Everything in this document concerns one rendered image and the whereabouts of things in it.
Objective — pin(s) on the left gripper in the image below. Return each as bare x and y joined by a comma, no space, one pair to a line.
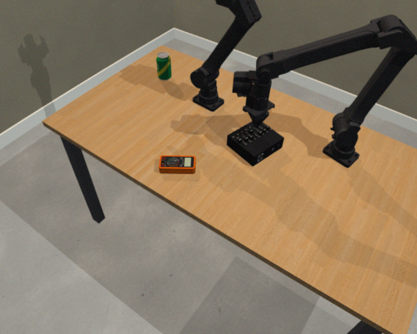
260,110

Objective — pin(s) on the orange digital multimeter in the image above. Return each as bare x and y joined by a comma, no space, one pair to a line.
177,164

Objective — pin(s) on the black lighting desk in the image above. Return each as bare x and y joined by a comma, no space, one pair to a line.
254,145

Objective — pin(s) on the green drink can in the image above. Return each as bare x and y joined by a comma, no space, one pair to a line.
163,66

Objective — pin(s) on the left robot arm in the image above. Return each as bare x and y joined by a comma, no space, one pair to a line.
385,31

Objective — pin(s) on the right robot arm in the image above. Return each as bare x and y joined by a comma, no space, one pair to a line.
247,13

